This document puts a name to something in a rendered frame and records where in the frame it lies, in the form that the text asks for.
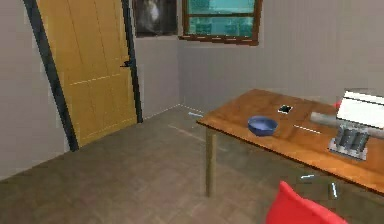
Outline blue bowl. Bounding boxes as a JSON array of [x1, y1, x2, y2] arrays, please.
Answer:
[[247, 115, 279, 137]]

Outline brown wooden table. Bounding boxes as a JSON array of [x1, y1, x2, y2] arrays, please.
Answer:
[[196, 88, 384, 198]]

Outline brown framed window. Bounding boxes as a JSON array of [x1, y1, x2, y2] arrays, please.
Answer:
[[178, 0, 263, 47]]

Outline yellow wooden room door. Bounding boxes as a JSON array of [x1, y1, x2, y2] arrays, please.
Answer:
[[23, 0, 144, 152]]

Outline white pencil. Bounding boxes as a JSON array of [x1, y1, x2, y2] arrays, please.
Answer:
[[293, 124, 322, 135]]

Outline grey baseball bat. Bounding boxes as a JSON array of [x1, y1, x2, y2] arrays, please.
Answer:
[[310, 111, 384, 140]]

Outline red chair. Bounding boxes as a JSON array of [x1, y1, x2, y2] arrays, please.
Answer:
[[265, 180, 349, 224]]

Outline white open book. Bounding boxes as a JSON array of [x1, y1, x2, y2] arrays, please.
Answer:
[[336, 89, 384, 130]]

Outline dark framed wall picture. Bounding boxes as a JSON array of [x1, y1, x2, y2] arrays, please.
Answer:
[[132, 0, 179, 38]]

